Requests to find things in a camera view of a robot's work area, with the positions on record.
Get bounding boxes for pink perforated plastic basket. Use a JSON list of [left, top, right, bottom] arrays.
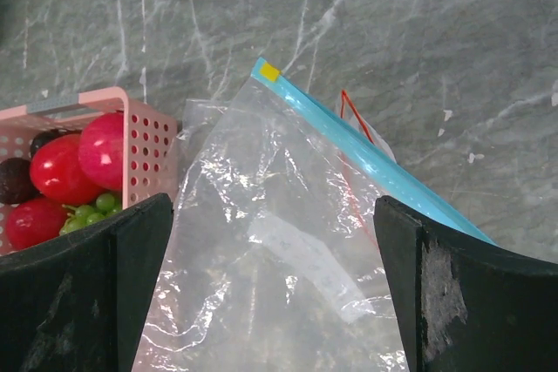
[[1, 87, 178, 254]]

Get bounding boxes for clear red-zipper zip bag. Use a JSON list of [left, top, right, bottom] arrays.
[[336, 90, 396, 162]]

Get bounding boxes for red tomato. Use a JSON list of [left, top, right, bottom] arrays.
[[30, 133, 105, 206]]

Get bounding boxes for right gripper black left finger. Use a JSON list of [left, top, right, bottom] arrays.
[[1, 193, 174, 371]]

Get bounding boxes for dark plum at back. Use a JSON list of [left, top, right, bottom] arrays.
[[30, 129, 79, 158]]

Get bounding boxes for green grape bunch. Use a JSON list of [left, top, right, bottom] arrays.
[[58, 193, 122, 235]]

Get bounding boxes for pink-red apple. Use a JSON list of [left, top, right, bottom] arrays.
[[78, 112, 124, 191]]

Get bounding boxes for red apple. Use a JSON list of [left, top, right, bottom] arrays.
[[4, 197, 68, 251]]

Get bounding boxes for clear blue-zipper zip bag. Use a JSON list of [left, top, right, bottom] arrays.
[[133, 58, 480, 371]]

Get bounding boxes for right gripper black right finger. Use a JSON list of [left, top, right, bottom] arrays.
[[374, 196, 557, 371]]

